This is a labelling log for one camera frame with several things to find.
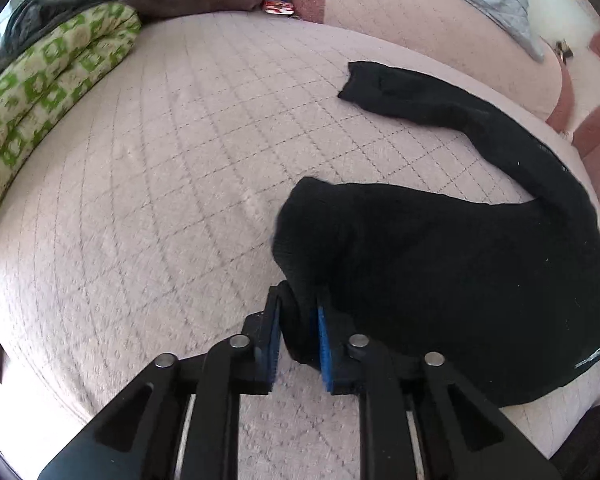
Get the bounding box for black pants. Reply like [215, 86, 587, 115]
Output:
[272, 61, 600, 406]

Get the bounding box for green patterned folded blanket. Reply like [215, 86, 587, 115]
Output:
[0, 2, 140, 205]

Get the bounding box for pink bolster pillow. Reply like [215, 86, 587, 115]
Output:
[292, 0, 574, 132]

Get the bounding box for red patterned small packet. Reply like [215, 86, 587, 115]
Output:
[262, 0, 294, 16]

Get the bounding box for dark grey folded cloth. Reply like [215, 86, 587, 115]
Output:
[0, 0, 117, 73]

